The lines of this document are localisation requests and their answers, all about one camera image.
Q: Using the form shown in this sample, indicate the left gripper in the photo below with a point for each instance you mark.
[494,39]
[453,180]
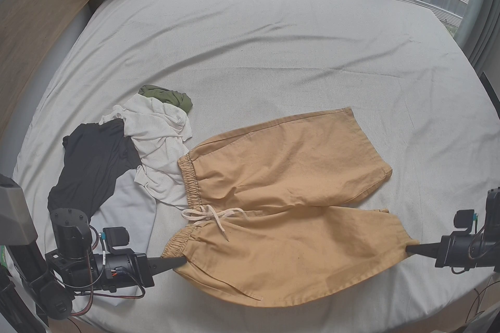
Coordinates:
[125,271]

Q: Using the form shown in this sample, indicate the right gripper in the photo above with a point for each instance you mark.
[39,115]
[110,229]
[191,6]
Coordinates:
[457,251]

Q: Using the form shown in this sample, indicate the tan shorts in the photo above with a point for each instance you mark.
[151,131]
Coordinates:
[293,167]

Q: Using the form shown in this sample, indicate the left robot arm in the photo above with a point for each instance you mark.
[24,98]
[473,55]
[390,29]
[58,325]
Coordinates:
[70,230]

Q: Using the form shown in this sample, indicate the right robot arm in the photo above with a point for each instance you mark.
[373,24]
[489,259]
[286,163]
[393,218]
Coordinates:
[493,214]

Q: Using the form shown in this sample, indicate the bed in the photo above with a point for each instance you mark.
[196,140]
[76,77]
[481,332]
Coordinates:
[273,50]

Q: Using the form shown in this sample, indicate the pale grey garment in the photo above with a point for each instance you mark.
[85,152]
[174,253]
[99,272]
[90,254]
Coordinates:
[129,206]

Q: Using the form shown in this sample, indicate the black garment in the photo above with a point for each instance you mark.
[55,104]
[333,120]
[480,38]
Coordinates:
[90,167]

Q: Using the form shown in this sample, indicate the cream white garment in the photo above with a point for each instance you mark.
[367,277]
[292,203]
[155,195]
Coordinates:
[160,152]

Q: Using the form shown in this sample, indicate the olive green garment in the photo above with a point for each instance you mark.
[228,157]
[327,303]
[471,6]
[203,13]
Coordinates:
[164,95]

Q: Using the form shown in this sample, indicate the grey-green curtain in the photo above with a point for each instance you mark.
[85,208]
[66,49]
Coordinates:
[480,11]

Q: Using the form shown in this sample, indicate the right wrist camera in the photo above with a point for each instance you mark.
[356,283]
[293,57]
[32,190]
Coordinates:
[465,220]

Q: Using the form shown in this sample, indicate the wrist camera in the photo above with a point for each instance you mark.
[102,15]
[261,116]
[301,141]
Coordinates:
[115,237]
[465,220]

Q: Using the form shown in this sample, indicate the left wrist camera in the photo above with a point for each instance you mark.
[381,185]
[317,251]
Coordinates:
[115,237]

